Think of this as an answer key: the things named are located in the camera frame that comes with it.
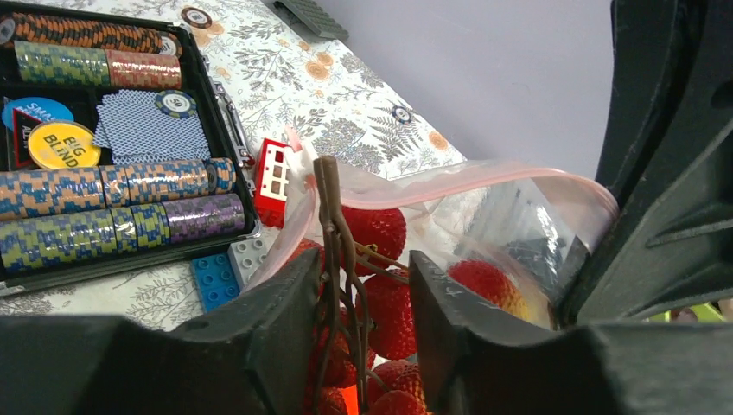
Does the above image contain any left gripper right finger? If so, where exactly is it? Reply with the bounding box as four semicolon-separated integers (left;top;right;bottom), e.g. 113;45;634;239
409;251;732;414

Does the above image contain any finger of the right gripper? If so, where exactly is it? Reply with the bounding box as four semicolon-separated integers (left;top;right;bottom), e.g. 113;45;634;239
558;0;732;324

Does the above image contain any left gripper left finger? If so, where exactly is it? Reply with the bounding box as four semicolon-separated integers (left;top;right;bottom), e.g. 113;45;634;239
1;249;321;414

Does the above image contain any clear zip top bag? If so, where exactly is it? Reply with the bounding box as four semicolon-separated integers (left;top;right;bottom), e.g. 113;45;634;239
243;126;621;330

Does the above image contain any blue lego brick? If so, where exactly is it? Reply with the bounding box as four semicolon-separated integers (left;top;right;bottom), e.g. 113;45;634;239
190;238;269;313

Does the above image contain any red lego brick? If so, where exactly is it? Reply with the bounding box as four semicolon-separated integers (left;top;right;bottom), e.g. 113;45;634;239
254;138;290;228

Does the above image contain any black poker chip case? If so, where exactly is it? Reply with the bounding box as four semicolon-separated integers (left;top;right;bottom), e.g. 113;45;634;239
1;1;260;297

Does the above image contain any poker chip right side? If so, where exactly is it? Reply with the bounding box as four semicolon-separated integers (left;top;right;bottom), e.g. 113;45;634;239
391;105;413;125

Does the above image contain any blue playing cards deck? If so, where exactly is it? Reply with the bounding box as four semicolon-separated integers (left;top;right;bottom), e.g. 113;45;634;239
93;89;211;165

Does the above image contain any yellow big blind button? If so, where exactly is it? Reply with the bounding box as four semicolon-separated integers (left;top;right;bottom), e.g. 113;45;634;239
28;120;101;169

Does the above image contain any dark grey lego baseplate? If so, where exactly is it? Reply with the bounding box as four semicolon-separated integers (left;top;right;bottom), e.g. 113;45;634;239
274;0;349;41

